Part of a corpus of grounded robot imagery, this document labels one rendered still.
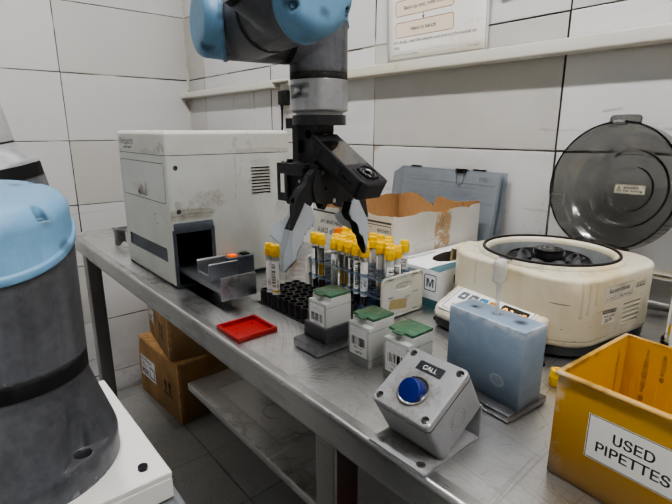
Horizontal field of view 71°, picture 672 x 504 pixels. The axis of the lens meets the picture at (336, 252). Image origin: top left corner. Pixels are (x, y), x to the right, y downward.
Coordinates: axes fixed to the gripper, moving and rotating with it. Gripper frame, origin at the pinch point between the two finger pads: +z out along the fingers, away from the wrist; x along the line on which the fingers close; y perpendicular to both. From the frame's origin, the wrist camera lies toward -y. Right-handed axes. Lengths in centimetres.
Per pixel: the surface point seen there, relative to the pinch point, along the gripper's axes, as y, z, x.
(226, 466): 88, 99, -27
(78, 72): 169, -40, -16
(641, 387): -36.6, 6.9, -9.4
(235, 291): 20.9, 8.6, 3.3
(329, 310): -1.9, 5.8, 1.8
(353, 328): -6.3, 7.1, 1.5
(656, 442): -41.0, 4.4, 3.8
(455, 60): 18, -33, -53
